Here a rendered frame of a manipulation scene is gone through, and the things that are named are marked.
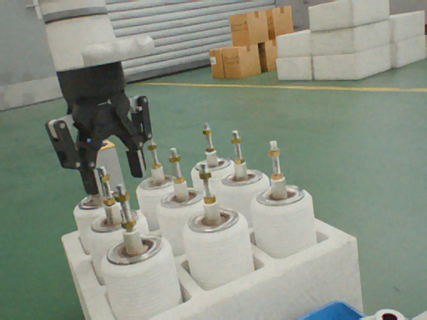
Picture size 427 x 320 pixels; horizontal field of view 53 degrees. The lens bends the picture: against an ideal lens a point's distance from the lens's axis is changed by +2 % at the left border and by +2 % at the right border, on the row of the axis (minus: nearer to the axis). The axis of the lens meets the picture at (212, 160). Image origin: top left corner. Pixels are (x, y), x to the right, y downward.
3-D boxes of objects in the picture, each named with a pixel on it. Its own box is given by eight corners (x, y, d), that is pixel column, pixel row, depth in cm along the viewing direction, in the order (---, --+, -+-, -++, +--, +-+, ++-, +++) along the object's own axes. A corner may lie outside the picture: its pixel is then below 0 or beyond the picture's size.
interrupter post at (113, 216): (123, 218, 69) (118, 200, 68) (123, 224, 67) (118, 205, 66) (108, 222, 69) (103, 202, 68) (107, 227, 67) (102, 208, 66)
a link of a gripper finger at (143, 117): (141, 95, 55) (143, 141, 56) (152, 95, 56) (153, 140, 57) (128, 96, 57) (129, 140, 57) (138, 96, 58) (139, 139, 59)
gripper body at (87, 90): (97, 57, 56) (113, 127, 58) (37, 67, 49) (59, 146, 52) (135, 51, 51) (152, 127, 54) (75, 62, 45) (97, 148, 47)
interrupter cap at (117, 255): (170, 253, 55) (168, 249, 55) (112, 274, 53) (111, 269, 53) (155, 232, 62) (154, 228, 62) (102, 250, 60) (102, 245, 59)
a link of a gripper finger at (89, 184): (83, 152, 51) (93, 191, 53) (62, 160, 49) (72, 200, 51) (91, 152, 50) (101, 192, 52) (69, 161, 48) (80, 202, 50)
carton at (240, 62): (261, 73, 434) (257, 42, 425) (242, 78, 423) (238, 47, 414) (243, 73, 459) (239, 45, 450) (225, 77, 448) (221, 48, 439)
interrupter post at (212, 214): (212, 227, 60) (208, 207, 60) (202, 223, 62) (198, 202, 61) (225, 221, 62) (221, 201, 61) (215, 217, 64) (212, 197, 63)
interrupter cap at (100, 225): (139, 209, 72) (138, 205, 72) (138, 227, 65) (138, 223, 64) (94, 218, 71) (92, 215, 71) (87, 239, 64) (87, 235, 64)
